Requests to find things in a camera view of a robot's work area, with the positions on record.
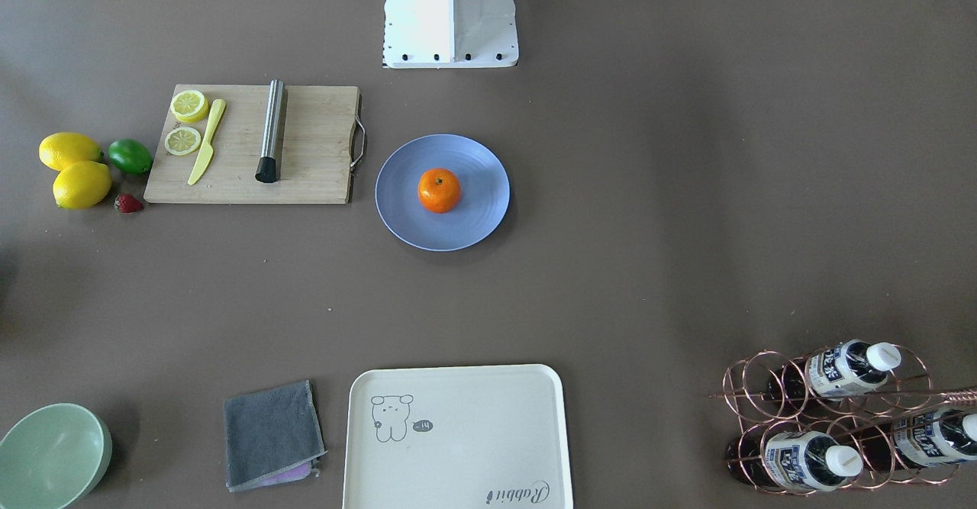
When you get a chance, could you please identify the yellow plastic knife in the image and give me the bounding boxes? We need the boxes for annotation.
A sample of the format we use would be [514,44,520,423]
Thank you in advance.
[186,98,227,185]

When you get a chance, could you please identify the dark drink bottle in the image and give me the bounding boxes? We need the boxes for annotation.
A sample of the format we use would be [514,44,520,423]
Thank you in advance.
[725,431,864,494]
[853,406,976,472]
[762,339,903,411]

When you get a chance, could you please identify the grey cloth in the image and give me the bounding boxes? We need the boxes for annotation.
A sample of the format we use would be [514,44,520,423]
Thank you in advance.
[222,379,327,494]

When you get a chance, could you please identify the orange mandarin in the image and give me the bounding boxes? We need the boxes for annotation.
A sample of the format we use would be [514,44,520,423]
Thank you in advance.
[418,168,462,214]

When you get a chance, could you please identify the wooden cutting board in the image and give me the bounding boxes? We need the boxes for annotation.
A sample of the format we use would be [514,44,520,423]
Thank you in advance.
[144,84,363,205]

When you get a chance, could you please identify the copper bottle rack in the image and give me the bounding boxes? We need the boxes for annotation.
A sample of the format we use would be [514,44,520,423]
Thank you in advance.
[719,343,975,496]

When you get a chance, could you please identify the steel muddler rod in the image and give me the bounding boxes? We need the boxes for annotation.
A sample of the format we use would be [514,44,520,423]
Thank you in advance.
[255,79,287,183]

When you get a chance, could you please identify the green lime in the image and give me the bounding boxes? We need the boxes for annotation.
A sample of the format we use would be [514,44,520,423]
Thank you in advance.
[108,138,153,175]

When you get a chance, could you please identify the lemon slice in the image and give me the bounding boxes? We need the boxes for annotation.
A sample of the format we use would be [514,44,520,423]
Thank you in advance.
[163,126,202,156]
[169,89,210,124]

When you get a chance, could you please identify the blue plate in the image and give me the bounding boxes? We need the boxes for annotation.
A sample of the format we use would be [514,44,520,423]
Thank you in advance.
[376,134,511,252]

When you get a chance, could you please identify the red strawberry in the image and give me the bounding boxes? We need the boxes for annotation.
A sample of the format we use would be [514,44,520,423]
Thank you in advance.
[113,193,144,214]

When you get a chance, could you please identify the cream rabbit tray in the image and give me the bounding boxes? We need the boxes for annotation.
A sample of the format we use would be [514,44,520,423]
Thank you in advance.
[342,364,575,508]

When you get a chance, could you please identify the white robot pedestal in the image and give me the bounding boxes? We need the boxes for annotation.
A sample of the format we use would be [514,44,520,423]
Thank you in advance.
[382,0,520,69]

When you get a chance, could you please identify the green bowl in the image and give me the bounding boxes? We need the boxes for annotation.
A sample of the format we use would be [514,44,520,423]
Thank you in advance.
[1,404,113,508]

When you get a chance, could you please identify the yellow lemon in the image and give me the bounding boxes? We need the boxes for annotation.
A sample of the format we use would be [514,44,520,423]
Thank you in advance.
[38,131,104,172]
[53,161,112,209]

